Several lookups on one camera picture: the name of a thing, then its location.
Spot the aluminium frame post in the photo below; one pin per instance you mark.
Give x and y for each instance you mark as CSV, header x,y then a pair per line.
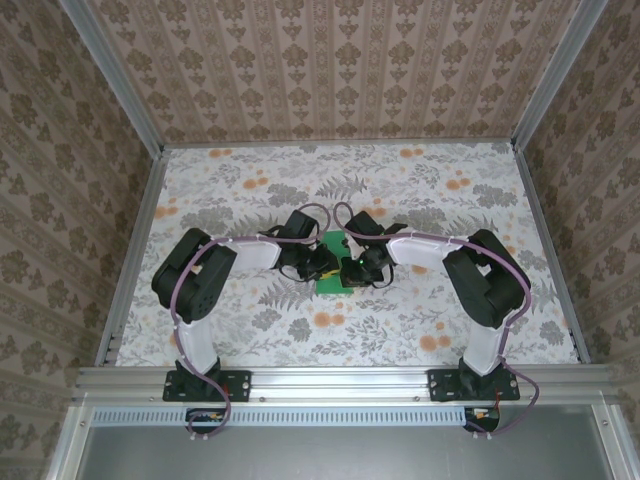
x,y
115,75
550,75

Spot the floral printed table cover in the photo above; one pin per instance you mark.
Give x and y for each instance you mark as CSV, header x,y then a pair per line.
x,y
325,330

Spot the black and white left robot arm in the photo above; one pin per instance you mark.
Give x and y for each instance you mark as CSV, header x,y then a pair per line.
x,y
195,285

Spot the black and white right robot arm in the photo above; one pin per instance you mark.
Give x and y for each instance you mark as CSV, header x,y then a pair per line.
x,y
485,285

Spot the aluminium side rail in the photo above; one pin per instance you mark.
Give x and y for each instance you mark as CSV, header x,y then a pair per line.
x,y
130,260
550,250

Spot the green cloth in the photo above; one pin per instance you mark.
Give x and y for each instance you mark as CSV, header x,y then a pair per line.
x,y
330,287

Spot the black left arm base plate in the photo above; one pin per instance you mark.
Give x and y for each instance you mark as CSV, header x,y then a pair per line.
x,y
240,385

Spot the long aluminium frame rail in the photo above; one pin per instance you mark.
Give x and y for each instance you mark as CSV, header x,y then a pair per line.
x,y
340,382

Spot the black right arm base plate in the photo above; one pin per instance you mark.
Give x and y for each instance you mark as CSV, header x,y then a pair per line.
x,y
442,385

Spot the grey metal panel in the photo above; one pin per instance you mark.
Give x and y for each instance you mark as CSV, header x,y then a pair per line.
x,y
340,455

